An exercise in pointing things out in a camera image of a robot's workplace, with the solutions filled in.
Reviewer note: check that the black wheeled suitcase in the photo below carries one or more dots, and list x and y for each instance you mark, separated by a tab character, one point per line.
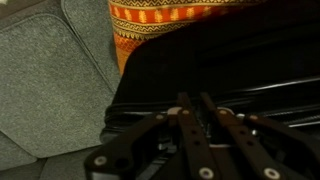
200	60

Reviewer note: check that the grey fabric sofa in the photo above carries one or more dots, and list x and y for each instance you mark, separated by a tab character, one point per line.
50	83

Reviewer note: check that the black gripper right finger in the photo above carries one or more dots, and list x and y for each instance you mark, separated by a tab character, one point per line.
246	140

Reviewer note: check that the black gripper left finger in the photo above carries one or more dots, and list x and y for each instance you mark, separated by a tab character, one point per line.
193	140

